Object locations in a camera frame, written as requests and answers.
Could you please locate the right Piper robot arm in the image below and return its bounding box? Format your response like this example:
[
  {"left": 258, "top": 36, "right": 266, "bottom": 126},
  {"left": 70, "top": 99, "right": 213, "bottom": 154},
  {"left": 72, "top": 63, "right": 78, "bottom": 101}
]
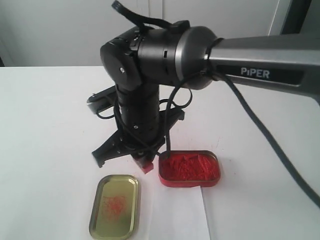
[{"left": 87, "top": 21, "right": 320, "bottom": 168}]

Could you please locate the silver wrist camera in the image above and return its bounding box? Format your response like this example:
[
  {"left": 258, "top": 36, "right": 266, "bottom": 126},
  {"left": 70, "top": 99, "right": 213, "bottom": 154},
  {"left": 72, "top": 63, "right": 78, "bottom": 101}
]
[{"left": 86, "top": 85, "right": 117, "bottom": 115}]

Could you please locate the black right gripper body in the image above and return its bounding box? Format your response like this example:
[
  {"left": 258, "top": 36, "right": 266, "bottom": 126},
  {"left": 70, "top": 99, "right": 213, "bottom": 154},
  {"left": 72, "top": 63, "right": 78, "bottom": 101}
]
[{"left": 91, "top": 107, "right": 185, "bottom": 168}]

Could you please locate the gold tin lid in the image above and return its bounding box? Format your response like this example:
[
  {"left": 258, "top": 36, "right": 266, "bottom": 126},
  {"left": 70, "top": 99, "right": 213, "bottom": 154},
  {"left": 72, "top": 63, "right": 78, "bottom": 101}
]
[{"left": 89, "top": 174, "right": 140, "bottom": 240}]

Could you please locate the dark vertical post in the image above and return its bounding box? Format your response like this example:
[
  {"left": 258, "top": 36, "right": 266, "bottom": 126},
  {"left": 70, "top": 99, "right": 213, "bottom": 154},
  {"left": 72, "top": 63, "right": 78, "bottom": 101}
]
[{"left": 280, "top": 0, "right": 312, "bottom": 35}]

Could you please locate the white cabinet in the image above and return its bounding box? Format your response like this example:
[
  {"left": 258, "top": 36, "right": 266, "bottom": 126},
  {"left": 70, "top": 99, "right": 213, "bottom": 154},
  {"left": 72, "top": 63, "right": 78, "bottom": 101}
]
[{"left": 0, "top": 0, "right": 291, "bottom": 67}]

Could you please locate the red rubber stamp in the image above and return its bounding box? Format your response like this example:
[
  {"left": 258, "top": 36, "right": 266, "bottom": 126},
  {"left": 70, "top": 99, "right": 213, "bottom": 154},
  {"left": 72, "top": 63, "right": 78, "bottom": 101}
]
[{"left": 135, "top": 156, "right": 154, "bottom": 174}]

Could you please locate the white paper sheet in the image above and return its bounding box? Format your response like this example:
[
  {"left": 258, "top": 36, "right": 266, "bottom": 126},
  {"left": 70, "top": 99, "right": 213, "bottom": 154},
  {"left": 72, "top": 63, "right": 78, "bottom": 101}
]
[{"left": 148, "top": 185, "right": 211, "bottom": 240}]

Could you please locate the red ink pad tin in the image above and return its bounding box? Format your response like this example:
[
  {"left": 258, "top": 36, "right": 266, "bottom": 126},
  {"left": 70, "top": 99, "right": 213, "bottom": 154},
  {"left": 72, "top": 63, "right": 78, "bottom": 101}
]
[{"left": 158, "top": 150, "right": 221, "bottom": 188}]

